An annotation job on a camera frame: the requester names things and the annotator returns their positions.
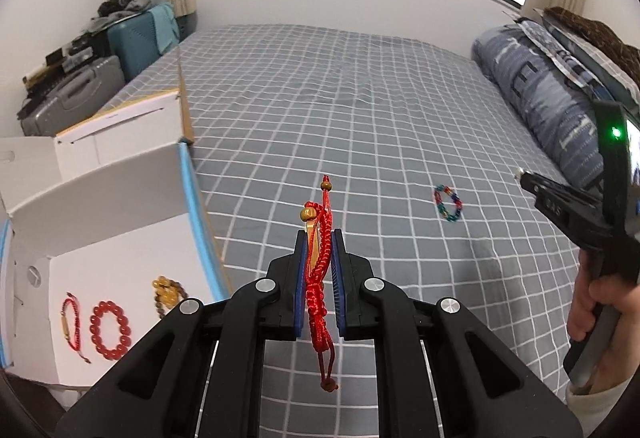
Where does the person's right hand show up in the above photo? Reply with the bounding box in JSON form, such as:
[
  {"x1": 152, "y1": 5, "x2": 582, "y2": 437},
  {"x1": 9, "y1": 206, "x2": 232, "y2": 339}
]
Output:
[{"x1": 569, "y1": 249, "x2": 627, "y2": 345}]

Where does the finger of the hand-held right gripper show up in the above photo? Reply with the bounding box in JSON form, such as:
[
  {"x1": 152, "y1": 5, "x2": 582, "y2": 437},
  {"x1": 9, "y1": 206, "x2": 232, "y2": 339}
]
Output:
[{"x1": 515, "y1": 169, "x2": 609, "y2": 250}]

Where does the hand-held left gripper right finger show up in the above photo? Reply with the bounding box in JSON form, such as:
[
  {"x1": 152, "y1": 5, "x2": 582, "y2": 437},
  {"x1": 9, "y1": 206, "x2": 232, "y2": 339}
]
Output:
[{"x1": 330, "y1": 228, "x2": 584, "y2": 438}]

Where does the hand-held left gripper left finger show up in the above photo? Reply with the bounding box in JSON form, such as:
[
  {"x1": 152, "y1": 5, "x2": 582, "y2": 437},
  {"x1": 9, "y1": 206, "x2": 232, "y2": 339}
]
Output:
[{"x1": 52, "y1": 228, "x2": 308, "y2": 438}]

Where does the grey hard case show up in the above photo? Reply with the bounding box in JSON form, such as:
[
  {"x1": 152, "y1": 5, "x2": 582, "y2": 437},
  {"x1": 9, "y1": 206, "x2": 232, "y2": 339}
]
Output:
[{"x1": 19, "y1": 54, "x2": 126, "y2": 137}]

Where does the blue and yellow cardboard box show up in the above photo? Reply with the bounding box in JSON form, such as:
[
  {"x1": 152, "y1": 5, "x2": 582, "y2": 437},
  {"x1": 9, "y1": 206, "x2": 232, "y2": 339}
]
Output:
[{"x1": 0, "y1": 88, "x2": 234, "y2": 390}]

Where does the black bag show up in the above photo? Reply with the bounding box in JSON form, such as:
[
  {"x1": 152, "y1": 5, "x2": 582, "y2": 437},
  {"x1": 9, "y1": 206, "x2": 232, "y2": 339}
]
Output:
[{"x1": 89, "y1": 0, "x2": 152, "y2": 32}]

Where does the folded blue-grey duvet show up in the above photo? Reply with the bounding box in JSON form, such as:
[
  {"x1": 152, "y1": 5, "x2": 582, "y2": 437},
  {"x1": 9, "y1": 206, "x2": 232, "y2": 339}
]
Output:
[{"x1": 472, "y1": 24, "x2": 617, "y2": 192}]

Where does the pile of dark small electronics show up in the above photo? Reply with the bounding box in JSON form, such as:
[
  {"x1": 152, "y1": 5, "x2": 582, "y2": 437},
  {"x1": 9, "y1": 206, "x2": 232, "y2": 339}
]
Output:
[{"x1": 19, "y1": 33, "x2": 109, "y2": 105}]

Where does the yellow amber bead bracelet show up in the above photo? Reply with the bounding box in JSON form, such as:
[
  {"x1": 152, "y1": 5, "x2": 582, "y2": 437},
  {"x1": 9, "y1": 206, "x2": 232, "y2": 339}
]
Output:
[{"x1": 151, "y1": 274, "x2": 184, "y2": 305}]

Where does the red cord bracelet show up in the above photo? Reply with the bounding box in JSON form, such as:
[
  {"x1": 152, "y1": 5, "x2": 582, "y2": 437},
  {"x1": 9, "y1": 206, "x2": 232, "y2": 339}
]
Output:
[
  {"x1": 60, "y1": 291, "x2": 92, "y2": 364},
  {"x1": 299, "y1": 173, "x2": 341, "y2": 392}
]

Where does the person's right forearm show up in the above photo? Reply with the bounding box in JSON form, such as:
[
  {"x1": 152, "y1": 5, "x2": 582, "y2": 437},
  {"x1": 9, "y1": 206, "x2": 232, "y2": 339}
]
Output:
[{"x1": 565, "y1": 298, "x2": 640, "y2": 425}]

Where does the grey checked bed sheet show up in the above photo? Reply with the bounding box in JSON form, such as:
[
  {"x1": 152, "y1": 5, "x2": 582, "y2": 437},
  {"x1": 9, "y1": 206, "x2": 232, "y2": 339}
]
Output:
[{"x1": 55, "y1": 23, "x2": 609, "y2": 438}]

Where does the multicolour bead bracelet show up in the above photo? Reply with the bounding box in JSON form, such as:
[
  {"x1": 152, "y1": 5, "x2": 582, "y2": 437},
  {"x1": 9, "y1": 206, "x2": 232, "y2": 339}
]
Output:
[{"x1": 432, "y1": 183, "x2": 464, "y2": 223}]

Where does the red bead bracelet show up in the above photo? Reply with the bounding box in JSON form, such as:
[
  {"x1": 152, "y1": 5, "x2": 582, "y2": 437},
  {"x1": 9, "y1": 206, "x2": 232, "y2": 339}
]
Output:
[{"x1": 88, "y1": 300, "x2": 134, "y2": 362}]

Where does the brown blanket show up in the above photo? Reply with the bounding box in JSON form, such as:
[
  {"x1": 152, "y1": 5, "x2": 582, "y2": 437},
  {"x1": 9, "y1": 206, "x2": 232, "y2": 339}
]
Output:
[{"x1": 542, "y1": 5, "x2": 640, "y2": 80}]

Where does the teal suitcase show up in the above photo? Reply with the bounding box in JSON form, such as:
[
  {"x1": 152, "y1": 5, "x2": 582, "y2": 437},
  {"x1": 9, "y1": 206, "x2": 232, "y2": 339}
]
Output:
[{"x1": 106, "y1": 2, "x2": 179, "y2": 82}]

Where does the brown bead bracelet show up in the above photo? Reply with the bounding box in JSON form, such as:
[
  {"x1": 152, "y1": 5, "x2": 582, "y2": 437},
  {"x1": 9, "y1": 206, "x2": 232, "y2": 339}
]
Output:
[{"x1": 152, "y1": 291, "x2": 191, "y2": 322}]

